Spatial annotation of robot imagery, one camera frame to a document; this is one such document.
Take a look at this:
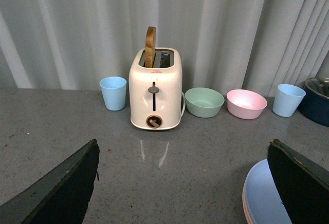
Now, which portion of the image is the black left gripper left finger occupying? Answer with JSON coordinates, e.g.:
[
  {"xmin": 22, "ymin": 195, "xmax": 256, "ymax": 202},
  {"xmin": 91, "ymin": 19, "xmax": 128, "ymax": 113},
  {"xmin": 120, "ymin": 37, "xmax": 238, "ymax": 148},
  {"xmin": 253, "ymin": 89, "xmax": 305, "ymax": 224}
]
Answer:
[{"xmin": 1, "ymin": 139, "xmax": 100, "ymax": 223}]

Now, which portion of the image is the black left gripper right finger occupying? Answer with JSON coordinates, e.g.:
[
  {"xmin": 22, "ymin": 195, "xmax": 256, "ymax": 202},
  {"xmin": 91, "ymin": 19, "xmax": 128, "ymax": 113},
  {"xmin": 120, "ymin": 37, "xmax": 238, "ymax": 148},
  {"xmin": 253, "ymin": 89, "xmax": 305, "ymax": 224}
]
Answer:
[{"xmin": 267, "ymin": 139, "xmax": 328, "ymax": 223}]

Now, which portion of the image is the blue plate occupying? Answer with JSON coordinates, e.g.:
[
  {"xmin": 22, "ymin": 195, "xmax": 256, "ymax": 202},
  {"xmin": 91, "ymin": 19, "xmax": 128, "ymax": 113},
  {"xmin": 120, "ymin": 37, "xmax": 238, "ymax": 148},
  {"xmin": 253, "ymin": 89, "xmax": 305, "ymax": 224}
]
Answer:
[{"xmin": 244, "ymin": 159, "xmax": 291, "ymax": 223}]

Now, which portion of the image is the pink plate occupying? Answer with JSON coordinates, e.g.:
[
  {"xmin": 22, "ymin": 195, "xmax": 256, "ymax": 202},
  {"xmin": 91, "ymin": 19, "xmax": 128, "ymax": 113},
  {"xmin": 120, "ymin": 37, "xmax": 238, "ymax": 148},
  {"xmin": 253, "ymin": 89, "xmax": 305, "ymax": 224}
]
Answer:
[{"xmin": 242, "ymin": 187, "xmax": 254, "ymax": 224}]

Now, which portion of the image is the dark blue saucepan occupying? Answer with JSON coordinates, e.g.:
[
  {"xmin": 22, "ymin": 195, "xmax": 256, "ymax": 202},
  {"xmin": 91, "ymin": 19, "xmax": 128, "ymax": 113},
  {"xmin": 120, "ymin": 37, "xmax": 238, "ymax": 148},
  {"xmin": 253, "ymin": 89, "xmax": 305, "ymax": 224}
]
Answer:
[{"xmin": 298, "ymin": 85, "xmax": 329, "ymax": 126}]

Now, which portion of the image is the light blue cup right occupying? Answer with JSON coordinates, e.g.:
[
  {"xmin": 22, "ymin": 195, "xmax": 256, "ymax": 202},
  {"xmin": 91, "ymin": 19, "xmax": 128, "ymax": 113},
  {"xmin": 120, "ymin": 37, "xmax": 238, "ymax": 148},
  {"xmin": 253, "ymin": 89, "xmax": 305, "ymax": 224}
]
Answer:
[{"xmin": 272, "ymin": 84, "xmax": 306, "ymax": 117}]

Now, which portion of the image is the light blue cup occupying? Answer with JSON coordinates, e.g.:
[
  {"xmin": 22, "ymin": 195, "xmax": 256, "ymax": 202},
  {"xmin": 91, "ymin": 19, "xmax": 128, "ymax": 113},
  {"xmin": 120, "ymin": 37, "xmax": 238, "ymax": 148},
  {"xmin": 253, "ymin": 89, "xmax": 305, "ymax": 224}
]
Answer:
[
  {"xmin": 272, "ymin": 84, "xmax": 306, "ymax": 117},
  {"xmin": 100, "ymin": 77, "xmax": 127, "ymax": 111}
]

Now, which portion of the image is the glass pot lid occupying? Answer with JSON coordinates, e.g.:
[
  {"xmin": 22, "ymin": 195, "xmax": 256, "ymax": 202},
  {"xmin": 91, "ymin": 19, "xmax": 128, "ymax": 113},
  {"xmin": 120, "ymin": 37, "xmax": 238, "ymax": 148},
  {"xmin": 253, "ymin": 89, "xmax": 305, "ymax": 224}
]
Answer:
[{"xmin": 305, "ymin": 77, "xmax": 328, "ymax": 98}]

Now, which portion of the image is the pink bowl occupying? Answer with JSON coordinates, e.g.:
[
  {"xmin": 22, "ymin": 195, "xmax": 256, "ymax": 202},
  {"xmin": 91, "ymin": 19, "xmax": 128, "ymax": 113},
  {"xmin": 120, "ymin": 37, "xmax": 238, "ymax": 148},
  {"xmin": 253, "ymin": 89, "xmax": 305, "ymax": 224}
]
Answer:
[{"xmin": 227, "ymin": 89, "xmax": 267, "ymax": 120}]

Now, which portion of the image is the light blue cup left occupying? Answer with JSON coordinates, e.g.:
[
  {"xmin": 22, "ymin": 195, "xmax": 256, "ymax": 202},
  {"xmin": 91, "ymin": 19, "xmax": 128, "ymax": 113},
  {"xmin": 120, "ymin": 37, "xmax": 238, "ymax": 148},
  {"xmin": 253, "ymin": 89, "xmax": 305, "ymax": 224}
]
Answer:
[{"xmin": 100, "ymin": 77, "xmax": 127, "ymax": 111}]

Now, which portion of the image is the mint green bowl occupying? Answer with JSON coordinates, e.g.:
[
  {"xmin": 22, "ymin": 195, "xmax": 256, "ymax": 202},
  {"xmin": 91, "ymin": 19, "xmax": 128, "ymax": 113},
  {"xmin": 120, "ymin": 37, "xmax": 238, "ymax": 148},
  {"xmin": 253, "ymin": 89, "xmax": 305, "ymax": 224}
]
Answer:
[{"xmin": 185, "ymin": 87, "xmax": 225, "ymax": 118}]

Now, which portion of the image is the cream white toaster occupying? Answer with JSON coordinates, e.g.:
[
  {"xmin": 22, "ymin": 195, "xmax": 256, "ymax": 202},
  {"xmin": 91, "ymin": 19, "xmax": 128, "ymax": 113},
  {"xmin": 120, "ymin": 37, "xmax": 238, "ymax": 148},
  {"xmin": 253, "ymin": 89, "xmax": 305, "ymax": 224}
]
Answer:
[{"xmin": 129, "ymin": 48, "xmax": 185, "ymax": 130}]

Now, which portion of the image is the grey pleated curtain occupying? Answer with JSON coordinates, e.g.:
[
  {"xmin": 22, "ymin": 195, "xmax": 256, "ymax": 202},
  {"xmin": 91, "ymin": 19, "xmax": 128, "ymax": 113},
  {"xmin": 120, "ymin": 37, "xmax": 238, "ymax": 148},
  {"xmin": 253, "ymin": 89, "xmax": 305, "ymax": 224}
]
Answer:
[{"xmin": 1, "ymin": 0, "xmax": 328, "ymax": 96}]

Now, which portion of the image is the toasted bread slice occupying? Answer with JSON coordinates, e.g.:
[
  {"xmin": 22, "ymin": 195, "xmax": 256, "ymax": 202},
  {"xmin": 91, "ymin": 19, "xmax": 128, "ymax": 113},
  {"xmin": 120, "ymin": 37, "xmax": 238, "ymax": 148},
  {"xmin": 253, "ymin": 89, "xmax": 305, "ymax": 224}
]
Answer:
[{"xmin": 144, "ymin": 27, "xmax": 156, "ymax": 68}]

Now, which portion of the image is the white toaster power cable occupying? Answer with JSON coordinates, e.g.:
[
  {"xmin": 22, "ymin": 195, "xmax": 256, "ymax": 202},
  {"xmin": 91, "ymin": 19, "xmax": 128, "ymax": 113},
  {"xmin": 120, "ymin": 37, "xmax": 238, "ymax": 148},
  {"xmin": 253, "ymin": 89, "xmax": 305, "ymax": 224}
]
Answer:
[{"xmin": 179, "ymin": 91, "xmax": 186, "ymax": 119}]

